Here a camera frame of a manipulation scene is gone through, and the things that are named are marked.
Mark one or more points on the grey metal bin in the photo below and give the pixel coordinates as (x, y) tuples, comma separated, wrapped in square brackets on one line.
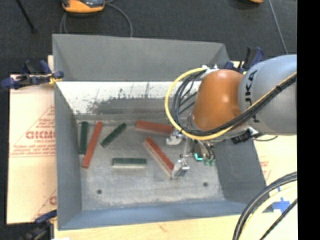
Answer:
[(140, 59)]

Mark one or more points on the dark green flat block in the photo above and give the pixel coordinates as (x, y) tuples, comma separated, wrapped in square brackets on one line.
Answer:
[(83, 137), (113, 135), (129, 161)]

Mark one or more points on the red-brown flat block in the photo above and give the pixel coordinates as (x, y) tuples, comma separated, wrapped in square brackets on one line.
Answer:
[(158, 155), (153, 127), (92, 145)]

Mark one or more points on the black cylinder on white bracket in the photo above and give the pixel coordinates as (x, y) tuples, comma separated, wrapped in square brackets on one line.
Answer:
[(241, 137)]

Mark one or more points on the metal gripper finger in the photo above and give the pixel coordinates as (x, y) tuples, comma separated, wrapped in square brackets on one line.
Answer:
[(176, 170), (185, 168)]

